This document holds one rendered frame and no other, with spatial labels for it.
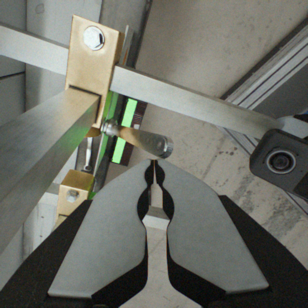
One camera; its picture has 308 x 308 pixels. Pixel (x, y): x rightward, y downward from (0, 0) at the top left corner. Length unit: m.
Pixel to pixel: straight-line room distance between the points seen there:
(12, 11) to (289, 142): 0.50
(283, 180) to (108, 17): 0.36
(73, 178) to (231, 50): 1.00
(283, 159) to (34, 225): 0.80
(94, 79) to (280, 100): 0.96
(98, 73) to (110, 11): 0.19
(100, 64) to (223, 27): 0.96
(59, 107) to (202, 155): 1.19
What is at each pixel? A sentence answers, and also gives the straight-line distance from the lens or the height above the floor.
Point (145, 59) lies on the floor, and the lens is 1.12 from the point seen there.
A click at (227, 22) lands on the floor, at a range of 1.17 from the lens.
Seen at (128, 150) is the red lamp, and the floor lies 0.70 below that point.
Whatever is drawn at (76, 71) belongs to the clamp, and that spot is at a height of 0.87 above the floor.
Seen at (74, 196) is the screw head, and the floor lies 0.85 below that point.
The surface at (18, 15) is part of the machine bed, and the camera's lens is 0.54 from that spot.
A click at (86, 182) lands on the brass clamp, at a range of 0.39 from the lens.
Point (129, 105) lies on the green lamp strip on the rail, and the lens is 0.43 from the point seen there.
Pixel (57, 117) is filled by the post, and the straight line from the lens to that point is 0.18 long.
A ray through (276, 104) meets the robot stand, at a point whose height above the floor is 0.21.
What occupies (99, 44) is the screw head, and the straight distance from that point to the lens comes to 0.24.
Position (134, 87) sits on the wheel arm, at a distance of 0.26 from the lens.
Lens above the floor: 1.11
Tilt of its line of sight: 61 degrees down
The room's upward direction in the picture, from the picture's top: 178 degrees clockwise
